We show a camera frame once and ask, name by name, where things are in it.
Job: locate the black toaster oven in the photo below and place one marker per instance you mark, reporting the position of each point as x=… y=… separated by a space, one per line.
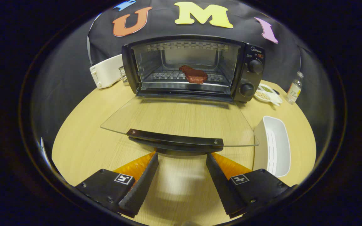
x=253 y=78

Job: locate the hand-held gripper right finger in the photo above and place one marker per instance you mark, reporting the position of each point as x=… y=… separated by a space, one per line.
x=222 y=185

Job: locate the white rectangular tray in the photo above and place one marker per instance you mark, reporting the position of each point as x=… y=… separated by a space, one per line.
x=278 y=141

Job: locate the small clear glass bottle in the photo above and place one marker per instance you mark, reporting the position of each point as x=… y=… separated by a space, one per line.
x=294 y=90

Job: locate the brown steak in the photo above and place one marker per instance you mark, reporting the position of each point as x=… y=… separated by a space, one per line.
x=195 y=75

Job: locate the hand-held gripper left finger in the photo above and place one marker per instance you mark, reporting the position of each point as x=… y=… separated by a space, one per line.
x=141 y=185

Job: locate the white bread toaster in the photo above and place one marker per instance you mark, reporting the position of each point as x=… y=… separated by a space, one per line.
x=107 y=72

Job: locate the white divided spice dish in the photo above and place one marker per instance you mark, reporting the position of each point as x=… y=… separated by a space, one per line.
x=264 y=94

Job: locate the small metal rack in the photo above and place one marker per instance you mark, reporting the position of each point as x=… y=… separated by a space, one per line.
x=123 y=74

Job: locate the small black round disc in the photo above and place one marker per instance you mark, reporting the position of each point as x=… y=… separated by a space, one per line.
x=276 y=91

